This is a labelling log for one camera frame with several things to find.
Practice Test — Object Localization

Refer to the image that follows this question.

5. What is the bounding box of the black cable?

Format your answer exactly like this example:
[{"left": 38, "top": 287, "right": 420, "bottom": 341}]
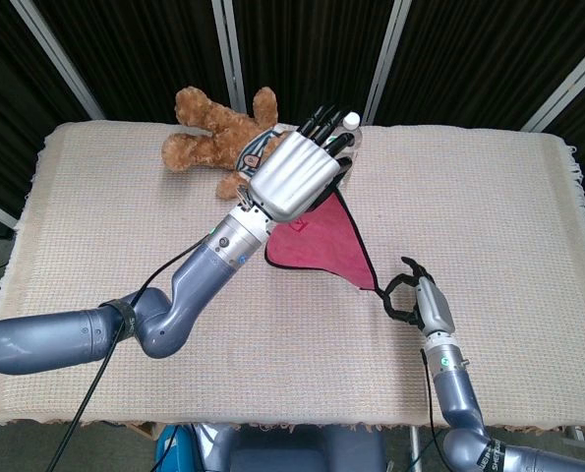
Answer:
[
  {"left": 417, "top": 347, "right": 444, "bottom": 472},
  {"left": 50, "top": 235, "right": 214, "bottom": 472}
]

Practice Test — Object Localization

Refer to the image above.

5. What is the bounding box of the white label water bottle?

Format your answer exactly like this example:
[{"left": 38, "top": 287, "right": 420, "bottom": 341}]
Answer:
[{"left": 340, "top": 111, "right": 363, "bottom": 163}]

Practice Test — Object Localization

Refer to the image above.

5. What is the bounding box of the pink and grey cloth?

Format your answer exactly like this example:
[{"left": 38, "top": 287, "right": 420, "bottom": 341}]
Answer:
[{"left": 263, "top": 189, "right": 386, "bottom": 302}]

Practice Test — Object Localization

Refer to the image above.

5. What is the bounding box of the brown plush teddy bear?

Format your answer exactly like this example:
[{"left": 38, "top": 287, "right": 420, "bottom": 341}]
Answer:
[{"left": 161, "top": 86, "right": 293, "bottom": 201}]

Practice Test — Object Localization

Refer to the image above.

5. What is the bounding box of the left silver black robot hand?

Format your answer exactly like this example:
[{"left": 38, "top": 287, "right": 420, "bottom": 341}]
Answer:
[{"left": 247, "top": 103, "right": 360, "bottom": 221}]

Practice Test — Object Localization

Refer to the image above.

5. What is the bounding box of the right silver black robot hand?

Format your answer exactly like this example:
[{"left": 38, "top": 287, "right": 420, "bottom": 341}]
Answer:
[{"left": 382, "top": 256, "right": 458, "bottom": 340}]

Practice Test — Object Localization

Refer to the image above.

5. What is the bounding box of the dark grey robot torso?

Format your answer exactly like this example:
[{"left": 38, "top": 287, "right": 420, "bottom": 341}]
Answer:
[{"left": 193, "top": 423, "right": 387, "bottom": 472}]

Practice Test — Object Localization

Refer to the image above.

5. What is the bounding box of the beige woven tablecloth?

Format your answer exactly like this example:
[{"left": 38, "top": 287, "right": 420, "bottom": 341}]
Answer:
[{"left": 0, "top": 120, "right": 585, "bottom": 428}]

